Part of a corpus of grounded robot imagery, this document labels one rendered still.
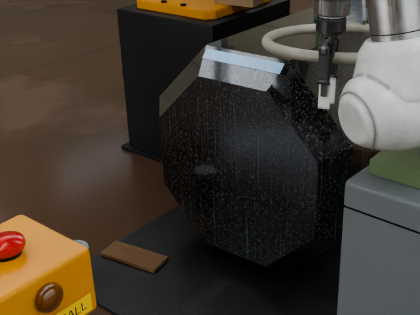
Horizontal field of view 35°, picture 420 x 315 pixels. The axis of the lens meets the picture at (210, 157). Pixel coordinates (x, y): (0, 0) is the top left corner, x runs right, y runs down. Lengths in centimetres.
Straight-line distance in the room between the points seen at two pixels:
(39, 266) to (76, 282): 5
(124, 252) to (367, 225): 135
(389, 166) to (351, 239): 18
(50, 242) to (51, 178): 257
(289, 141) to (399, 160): 71
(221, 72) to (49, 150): 161
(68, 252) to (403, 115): 69
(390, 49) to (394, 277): 50
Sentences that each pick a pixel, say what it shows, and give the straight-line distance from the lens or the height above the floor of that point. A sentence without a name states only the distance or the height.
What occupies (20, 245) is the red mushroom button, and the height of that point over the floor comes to 109.
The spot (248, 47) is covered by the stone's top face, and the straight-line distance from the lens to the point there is 223.
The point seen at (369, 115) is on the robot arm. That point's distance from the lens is 118.
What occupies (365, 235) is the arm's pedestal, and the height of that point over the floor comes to 69.
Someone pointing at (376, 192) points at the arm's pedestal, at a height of 80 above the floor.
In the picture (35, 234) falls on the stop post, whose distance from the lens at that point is 73.
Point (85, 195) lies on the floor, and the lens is 307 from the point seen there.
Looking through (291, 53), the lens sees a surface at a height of 94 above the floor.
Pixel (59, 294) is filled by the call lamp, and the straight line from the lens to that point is 67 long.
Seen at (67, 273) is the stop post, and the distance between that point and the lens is 68.
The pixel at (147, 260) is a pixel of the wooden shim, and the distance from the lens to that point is 252.
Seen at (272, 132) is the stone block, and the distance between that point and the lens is 210.
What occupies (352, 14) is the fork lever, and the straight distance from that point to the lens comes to 227.
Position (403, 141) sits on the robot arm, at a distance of 122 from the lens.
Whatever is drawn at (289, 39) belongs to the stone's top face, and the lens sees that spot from 231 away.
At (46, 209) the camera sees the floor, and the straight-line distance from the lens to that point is 301.
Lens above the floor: 145
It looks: 26 degrees down
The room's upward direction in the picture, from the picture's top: 2 degrees counter-clockwise
